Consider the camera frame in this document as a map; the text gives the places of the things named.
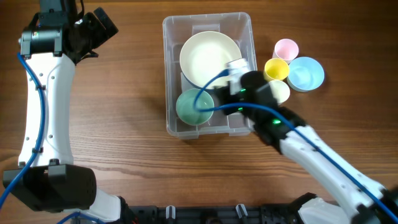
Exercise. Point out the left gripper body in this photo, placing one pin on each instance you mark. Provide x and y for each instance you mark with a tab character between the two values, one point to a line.
94	32

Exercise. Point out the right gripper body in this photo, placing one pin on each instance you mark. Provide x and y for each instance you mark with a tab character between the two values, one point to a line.
229	98

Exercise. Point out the cream large bowl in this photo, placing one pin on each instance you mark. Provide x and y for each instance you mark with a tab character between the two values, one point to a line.
205	55

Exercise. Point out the green small bowl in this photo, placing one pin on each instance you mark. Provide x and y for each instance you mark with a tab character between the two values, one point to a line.
186	111

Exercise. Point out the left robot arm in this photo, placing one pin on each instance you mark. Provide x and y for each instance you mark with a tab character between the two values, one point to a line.
59	36

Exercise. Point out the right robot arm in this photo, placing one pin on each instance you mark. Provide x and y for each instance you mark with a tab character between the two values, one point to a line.
358	199

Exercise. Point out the clear plastic storage container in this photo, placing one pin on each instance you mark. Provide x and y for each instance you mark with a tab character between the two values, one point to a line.
176	31

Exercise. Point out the yellow cup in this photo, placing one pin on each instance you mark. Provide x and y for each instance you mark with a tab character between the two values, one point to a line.
276	69

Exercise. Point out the cream cup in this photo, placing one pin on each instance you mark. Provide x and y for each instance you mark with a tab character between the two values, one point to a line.
280	90

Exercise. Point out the pink cup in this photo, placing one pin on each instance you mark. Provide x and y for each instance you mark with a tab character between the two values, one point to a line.
286	49

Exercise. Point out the light blue small bowl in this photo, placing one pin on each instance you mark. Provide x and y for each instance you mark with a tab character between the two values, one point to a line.
305	74

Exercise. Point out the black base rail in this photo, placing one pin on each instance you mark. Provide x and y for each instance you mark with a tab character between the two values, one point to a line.
238	214

